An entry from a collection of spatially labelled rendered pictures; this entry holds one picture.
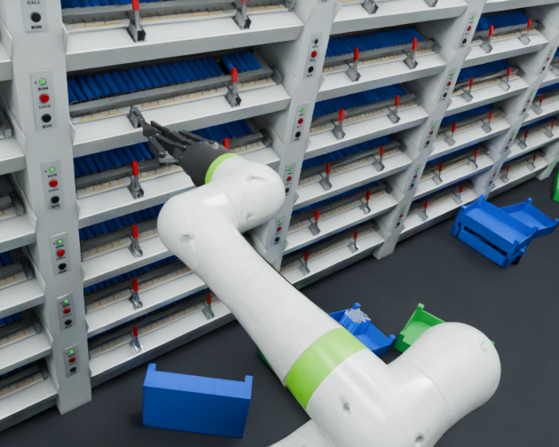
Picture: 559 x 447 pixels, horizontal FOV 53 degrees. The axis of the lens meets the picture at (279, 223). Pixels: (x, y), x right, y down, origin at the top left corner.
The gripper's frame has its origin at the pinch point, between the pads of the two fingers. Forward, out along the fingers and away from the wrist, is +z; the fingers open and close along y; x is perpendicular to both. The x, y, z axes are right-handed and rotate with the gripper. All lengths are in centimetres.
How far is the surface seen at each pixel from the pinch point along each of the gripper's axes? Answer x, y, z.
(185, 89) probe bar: 4.0, 14.8, 12.0
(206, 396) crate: -76, 6, -9
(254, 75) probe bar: 4.1, 36.0, 12.4
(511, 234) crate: -86, 177, -4
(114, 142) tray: -3.6, -6.2, 7.9
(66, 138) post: 0.0, -16.8, 6.5
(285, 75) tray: 3.6, 44.4, 9.7
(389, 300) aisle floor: -94, 100, 3
